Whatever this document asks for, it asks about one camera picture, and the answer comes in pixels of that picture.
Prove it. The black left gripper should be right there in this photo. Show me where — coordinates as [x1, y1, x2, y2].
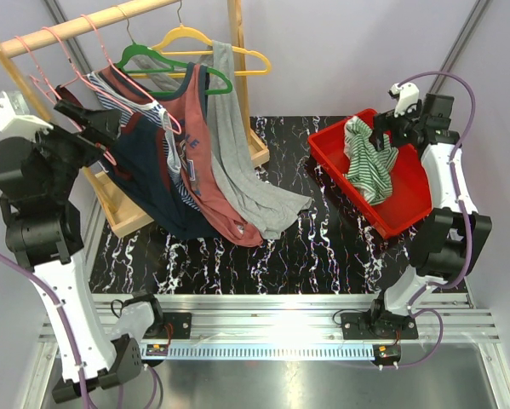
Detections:
[26, 98, 122, 198]

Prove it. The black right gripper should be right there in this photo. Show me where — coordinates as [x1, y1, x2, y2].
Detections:
[368, 100, 423, 153]

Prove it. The blue striped tank top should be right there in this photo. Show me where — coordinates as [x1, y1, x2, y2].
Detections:
[87, 72, 200, 211]

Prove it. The green striped tank top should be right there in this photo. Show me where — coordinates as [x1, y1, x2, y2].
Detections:
[343, 116, 398, 205]

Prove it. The navy maroon tank top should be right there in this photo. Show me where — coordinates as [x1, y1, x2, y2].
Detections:
[54, 84, 221, 240]

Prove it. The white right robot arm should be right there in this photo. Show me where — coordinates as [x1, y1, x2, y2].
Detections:
[364, 94, 492, 338]

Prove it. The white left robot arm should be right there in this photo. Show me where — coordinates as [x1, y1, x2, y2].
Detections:
[0, 93, 165, 407]

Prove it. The salmon pink tank top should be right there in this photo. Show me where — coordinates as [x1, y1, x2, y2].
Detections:
[96, 63, 263, 247]

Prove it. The yellow hanger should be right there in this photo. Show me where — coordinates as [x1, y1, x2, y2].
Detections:
[129, 2, 272, 80]

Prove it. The grey tank top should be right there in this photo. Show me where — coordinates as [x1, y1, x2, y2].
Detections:
[133, 39, 313, 240]

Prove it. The red plastic bin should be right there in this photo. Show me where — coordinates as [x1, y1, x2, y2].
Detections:
[308, 108, 432, 239]

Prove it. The wooden clothes rack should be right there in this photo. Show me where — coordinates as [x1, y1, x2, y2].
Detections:
[0, 0, 269, 239]

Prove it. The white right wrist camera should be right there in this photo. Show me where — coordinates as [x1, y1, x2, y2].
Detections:
[388, 82, 419, 118]

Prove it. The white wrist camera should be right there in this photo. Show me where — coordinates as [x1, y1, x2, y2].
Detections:
[388, 82, 419, 118]
[0, 91, 54, 141]

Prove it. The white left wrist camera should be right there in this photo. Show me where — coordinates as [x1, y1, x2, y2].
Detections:
[0, 91, 54, 141]

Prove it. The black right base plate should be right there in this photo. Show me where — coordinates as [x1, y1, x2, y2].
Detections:
[340, 312, 419, 341]

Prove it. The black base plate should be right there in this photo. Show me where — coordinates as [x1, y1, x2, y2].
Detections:
[340, 312, 419, 341]
[149, 311, 192, 340]

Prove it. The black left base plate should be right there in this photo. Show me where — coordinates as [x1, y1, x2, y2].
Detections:
[149, 311, 192, 340]

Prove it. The aluminium mounting rail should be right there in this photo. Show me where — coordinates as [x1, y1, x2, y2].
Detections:
[22, 293, 510, 409]

